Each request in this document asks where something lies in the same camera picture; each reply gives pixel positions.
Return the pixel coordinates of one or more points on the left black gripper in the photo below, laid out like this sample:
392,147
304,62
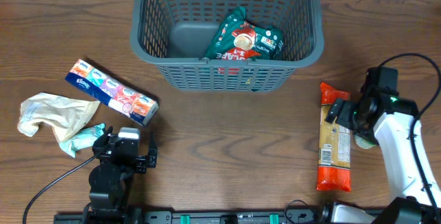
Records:
129,160

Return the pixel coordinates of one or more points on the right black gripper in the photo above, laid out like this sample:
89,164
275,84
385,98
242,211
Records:
344,114

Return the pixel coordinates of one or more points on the orange spaghetti packet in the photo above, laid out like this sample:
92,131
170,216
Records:
334,146

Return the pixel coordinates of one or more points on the green lidded jar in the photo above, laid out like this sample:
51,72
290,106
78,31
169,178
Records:
363,143

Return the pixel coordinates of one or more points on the Kleenex tissue multipack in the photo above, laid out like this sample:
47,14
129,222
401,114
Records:
94,82

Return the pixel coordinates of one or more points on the beige paper bag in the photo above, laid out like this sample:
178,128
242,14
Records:
64,115

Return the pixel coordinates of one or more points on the green Nescafe coffee bag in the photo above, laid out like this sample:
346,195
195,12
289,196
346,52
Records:
237,40

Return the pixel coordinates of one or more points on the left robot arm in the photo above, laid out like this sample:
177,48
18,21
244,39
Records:
112,180

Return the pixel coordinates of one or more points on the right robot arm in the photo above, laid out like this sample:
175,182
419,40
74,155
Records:
392,123

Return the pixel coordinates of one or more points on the teal snack packet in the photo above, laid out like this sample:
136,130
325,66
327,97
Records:
83,139

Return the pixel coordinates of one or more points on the grey plastic slatted basket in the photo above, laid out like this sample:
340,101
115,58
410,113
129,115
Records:
174,35

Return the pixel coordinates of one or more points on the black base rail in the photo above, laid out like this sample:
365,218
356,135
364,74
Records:
299,215

